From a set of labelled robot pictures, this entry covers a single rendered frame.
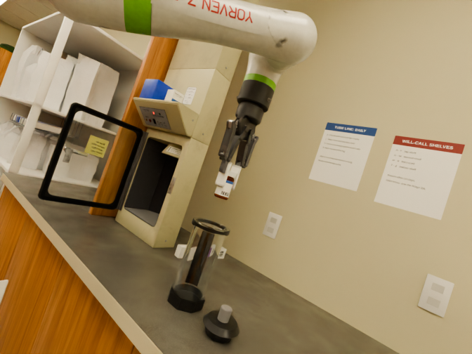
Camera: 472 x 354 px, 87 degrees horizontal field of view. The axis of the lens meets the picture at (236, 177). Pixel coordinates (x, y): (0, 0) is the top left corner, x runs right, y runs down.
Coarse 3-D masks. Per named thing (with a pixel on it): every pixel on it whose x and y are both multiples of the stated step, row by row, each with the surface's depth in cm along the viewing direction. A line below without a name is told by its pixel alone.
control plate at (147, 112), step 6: (144, 108) 109; (150, 108) 105; (144, 114) 112; (150, 114) 108; (156, 114) 105; (162, 114) 102; (156, 120) 108; (162, 120) 104; (162, 126) 107; (168, 126) 104
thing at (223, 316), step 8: (216, 312) 62; (224, 312) 58; (208, 320) 58; (216, 320) 58; (224, 320) 58; (232, 320) 61; (208, 328) 56; (216, 328) 56; (224, 328) 56; (232, 328) 57; (216, 336) 56; (224, 336) 55; (232, 336) 56
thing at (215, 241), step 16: (192, 224) 66; (208, 224) 73; (192, 240) 66; (208, 240) 64; (192, 256) 64; (208, 256) 65; (192, 272) 64; (208, 272) 65; (176, 288) 65; (192, 288) 64
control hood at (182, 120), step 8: (136, 104) 111; (144, 104) 107; (152, 104) 103; (160, 104) 99; (168, 104) 96; (176, 104) 93; (168, 112) 99; (176, 112) 95; (184, 112) 95; (192, 112) 98; (144, 120) 115; (168, 120) 102; (176, 120) 98; (184, 120) 96; (192, 120) 99; (152, 128) 116; (160, 128) 109; (176, 128) 101; (184, 128) 97; (192, 128) 100
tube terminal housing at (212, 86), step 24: (168, 72) 120; (192, 72) 109; (216, 72) 103; (216, 96) 106; (216, 120) 110; (168, 144) 126; (192, 144) 102; (192, 168) 106; (120, 216) 117; (168, 216) 102; (144, 240) 104; (168, 240) 105
